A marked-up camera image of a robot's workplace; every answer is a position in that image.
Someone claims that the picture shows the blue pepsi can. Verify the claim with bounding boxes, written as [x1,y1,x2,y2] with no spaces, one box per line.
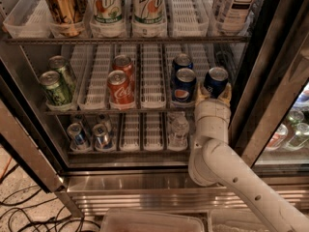
[172,68,196,103]
[172,53,193,74]
[204,67,228,98]

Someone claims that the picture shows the top wire shelf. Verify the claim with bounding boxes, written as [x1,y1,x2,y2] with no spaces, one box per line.
[4,36,250,45]

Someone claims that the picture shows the gold tall can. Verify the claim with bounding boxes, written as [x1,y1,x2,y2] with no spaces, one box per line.
[45,0,83,37]

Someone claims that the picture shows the steel fridge door left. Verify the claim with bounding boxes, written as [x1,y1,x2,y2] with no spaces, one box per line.
[0,78,64,192]

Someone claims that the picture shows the red coca-cola can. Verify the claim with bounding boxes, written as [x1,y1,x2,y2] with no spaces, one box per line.
[112,54,134,81]
[107,70,134,104]

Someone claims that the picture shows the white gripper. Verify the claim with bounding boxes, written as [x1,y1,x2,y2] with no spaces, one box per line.
[194,83,232,123]

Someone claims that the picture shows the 7up can right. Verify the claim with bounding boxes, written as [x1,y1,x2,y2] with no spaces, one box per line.
[132,0,164,24]

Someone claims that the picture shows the green soda can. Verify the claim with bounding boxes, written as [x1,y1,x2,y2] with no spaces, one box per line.
[39,71,72,106]
[48,55,76,94]

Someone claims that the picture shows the blue silver can front left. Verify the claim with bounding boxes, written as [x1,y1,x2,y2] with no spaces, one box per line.
[67,123,90,150]

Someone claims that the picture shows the clear plastic bin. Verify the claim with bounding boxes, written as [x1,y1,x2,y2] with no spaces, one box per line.
[99,209,205,232]
[208,209,269,232]

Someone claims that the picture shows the red coca-cola can rear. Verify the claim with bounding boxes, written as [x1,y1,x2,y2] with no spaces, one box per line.
[112,54,134,81]

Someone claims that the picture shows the middle wire shelf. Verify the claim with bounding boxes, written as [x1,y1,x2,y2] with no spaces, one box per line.
[42,107,195,116]

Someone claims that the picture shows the blue silver can front right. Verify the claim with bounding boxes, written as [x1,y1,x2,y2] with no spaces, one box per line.
[93,124,112,151]

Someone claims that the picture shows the clear plastic bin left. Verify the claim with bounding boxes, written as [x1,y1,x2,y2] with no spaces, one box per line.
[99,209,205,232]

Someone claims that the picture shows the white tea bottle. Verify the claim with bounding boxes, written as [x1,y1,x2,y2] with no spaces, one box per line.
[212,0,254,35]

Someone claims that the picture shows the clear plastic bin right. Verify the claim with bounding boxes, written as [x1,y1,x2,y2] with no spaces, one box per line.
[208,209,269,232]

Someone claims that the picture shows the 7up can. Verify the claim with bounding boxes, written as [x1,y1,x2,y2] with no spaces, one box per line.
[90,0,123,24]
[132,0,164,24]

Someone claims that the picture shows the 7up can left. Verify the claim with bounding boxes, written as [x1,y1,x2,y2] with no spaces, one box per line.
[90,0,123,24]

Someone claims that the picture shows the black floor cables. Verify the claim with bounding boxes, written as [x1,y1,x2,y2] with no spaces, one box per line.
[0,162,101,232]

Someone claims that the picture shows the blue silver can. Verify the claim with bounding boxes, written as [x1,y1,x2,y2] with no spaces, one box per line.
[93,124,112,151]
[67,123,90,150]

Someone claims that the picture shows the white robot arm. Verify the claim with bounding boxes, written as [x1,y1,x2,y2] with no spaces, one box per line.
[188,84,309,232]

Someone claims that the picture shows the green soda can front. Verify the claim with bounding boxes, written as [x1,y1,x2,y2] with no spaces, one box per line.
[39,71,72,106]

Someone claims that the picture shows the wire shelf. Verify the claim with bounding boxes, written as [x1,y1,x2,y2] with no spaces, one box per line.
[42,107,195,116]
[4,36,250,45]

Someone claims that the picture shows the clear water bottle left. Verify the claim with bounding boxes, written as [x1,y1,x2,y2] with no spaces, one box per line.
[169,116,189,151]

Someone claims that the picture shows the red coca-cola can front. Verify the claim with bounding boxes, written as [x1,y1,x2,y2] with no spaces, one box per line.
[107,70,134,104]

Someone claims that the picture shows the blue pepsi can front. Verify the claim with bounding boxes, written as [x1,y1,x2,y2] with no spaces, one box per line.
[172,68,196,103]

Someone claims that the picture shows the glass fridge door right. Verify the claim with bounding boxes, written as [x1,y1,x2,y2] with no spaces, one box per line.
[238,0,309,180]

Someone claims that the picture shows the green soda can rear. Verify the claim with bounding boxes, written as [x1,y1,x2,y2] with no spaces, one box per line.
[48,55,76,94]

